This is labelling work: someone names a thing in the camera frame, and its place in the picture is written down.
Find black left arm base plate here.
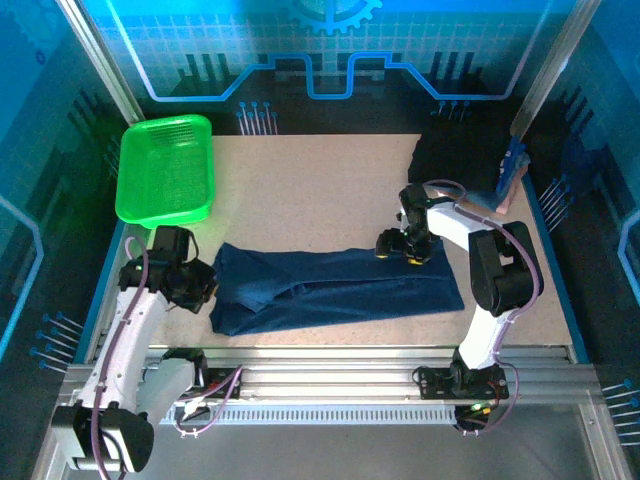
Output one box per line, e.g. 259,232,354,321
192,367,244,401

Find green plastic basket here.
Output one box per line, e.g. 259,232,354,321
114,113,217,230

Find grey metal base plate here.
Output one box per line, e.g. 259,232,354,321
32,399,634,480

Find dark blue jeans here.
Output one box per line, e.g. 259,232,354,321
208,242,466,337

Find aluminium frame post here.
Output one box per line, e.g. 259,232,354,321
54,0,146,126
509,0,601,139

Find slotted grey cable duct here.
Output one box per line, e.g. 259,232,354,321
164,404,459,426

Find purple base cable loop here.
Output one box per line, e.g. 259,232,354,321
172,366,245,439

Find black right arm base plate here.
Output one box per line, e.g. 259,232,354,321
413,367,510,401

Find aluminium mounting rail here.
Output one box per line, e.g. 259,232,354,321
64,347,601,401

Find black draped cloth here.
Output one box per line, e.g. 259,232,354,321
405,133,516,194

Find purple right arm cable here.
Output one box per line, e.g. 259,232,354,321
422,178,545,436

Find folded grey-blue t-shirt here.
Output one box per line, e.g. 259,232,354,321
462,187,517,216

